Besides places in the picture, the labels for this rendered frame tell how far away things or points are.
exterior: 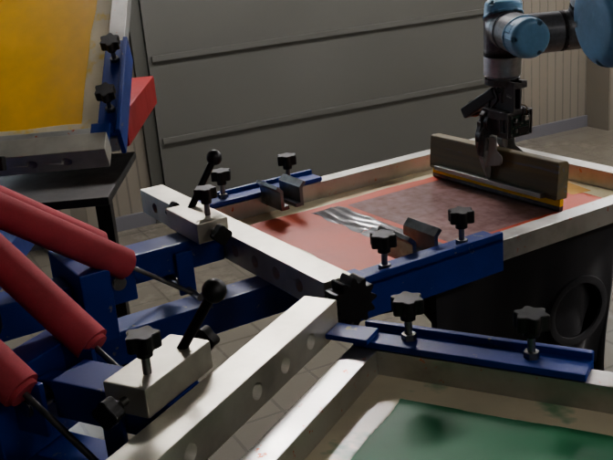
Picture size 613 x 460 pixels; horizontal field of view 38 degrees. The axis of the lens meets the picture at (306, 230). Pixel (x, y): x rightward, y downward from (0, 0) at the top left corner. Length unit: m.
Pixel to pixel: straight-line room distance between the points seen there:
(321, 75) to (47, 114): 3.46
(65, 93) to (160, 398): 1.19
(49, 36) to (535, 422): 1.54
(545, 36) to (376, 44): 3.84
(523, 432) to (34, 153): 1.13
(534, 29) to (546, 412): 0.82
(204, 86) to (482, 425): 4.11
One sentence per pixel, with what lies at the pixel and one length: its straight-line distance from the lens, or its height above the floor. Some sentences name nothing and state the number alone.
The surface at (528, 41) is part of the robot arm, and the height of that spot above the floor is 1.29.
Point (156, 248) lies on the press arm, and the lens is 1.49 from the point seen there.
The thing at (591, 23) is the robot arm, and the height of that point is 1.37.
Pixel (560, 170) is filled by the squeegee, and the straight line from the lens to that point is 1.79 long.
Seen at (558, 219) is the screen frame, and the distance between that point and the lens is 1.65.
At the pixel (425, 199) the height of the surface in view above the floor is 0.95.
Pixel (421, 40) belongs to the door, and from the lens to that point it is 5.70.
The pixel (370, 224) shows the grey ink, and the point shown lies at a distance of 1.76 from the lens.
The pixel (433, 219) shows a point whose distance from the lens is 1.78.
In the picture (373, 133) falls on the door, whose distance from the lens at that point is 5.59.
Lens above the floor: 1.52
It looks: 19 degrees down
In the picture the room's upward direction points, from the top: 5 degrees counter-clockwise
